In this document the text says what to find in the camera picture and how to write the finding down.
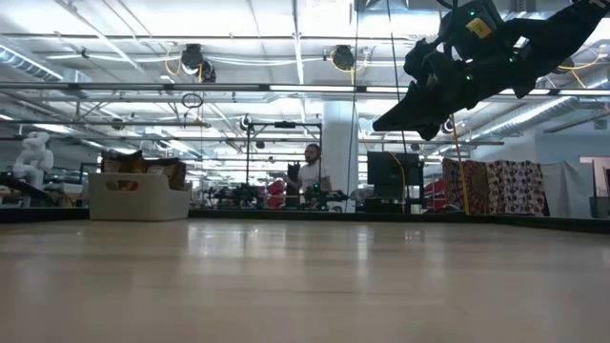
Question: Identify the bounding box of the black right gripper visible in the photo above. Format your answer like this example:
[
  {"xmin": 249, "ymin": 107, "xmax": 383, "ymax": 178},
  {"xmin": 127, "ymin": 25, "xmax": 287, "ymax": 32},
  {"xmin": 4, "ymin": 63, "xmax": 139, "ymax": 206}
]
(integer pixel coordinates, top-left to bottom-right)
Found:
[{"xmin": 373, "ymin": 39, "xmax": 540, "ymax": 142}]

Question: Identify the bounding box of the black monitor on stand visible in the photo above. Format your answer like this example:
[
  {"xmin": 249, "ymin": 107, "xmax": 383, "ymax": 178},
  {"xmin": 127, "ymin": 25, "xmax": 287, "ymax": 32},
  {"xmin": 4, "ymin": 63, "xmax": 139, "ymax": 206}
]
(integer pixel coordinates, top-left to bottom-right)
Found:
[{"xmin": 366, "ymin": 151, "xmax": 425, "ymax": 213}]

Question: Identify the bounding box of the red mandala patterned cloth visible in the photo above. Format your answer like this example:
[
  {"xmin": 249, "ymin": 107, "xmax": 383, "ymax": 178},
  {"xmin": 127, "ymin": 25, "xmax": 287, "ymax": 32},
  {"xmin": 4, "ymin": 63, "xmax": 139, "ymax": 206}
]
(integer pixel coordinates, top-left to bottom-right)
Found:
[{"xmin": 441, "ymin": 157, "xmax": 490, "ymax": 215}]

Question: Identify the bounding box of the white building column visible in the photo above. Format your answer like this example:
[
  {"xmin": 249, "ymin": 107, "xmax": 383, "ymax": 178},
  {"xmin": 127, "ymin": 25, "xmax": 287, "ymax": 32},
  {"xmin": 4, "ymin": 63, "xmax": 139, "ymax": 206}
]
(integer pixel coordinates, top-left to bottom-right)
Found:
[{"xmin": 322, "ymin": 99, "xmax": 359, "ymax": 213}]

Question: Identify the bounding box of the purple white patterned cloth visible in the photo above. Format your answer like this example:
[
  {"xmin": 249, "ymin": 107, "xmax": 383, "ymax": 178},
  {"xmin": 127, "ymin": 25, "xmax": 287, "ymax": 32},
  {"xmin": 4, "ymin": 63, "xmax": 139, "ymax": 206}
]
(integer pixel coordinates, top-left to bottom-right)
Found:
[{"xmin": 485, "ymin": 159, "xmax": 550, "ymax": 216}]

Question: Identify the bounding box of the person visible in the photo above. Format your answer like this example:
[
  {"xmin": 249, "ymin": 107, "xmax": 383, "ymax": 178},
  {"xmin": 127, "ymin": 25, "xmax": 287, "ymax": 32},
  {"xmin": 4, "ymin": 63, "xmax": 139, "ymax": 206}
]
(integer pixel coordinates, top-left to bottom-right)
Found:
[{"xmin": 285, "ymin": 142, "xmax": 333, "ymax": 194}]

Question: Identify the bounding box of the plain white cloth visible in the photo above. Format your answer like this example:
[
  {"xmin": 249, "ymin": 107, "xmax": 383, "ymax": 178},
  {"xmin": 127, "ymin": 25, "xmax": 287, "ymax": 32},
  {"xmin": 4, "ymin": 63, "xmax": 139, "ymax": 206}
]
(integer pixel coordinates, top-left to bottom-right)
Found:
[{"xmin": 540, "ymin": 160, "xmax": 596, "ymax": 219}]

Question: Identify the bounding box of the dark shelving rack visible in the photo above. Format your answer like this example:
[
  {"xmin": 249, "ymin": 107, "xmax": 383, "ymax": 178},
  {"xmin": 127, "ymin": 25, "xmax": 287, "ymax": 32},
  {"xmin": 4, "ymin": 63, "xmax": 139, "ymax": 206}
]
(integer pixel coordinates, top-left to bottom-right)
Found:
[{"xmin": 579, "ymin": 154, "xmax": 610, "ymax": 220}]

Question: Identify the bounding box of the long ceiling light bar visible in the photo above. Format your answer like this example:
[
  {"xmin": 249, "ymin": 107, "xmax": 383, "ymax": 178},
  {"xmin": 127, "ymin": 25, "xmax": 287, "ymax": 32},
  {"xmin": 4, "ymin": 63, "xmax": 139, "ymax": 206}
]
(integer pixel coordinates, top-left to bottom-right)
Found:
[{"xmin": 0, "ymin": 81, "xmax": 610, "ymax": 97}]

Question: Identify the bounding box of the light gray plastic bin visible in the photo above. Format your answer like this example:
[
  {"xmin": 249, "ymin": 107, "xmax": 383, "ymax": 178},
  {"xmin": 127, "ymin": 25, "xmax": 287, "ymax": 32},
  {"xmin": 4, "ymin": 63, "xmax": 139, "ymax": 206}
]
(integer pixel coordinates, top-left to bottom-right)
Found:
[{"xmin": 88, "ymin": 171, "xmax": 192, "ymax": 222}]

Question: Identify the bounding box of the white humanoid robot figure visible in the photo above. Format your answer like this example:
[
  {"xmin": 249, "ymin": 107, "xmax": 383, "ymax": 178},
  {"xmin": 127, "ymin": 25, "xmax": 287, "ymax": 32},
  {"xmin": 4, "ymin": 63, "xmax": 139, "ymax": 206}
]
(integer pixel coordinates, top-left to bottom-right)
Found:
[{"xmin": 11, "ymin": 131, "xmax": 54, "ymax": 190}]

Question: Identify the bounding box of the black hanging cable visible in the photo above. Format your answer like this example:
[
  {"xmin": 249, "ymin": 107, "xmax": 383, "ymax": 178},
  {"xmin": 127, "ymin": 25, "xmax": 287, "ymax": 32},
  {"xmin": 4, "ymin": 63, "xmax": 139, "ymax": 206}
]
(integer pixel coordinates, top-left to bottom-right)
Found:
[
  {"xmin": 346, "ymin": 0, "xmax": 359, "ymax": 206},
  {"xmin": 384, "ymin": 0, "xmax": 412, "ymax": 212}
]

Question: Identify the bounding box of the yellow hanging cable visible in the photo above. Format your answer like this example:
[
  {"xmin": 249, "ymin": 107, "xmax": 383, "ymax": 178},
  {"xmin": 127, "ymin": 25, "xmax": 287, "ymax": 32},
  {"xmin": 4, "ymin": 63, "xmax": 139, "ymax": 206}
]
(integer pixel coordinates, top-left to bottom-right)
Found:
[{"xmin": 450, "ymin": 115, "xmax": 471, "ymax": 216}]

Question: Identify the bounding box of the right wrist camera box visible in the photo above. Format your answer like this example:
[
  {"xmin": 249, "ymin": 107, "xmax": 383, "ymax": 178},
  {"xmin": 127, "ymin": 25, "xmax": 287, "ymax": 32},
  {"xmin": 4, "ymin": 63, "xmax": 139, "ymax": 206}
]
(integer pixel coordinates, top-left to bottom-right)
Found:
[{"xmin": 438, "ymin": 0, "xmax": 507, "ymax": 62}]

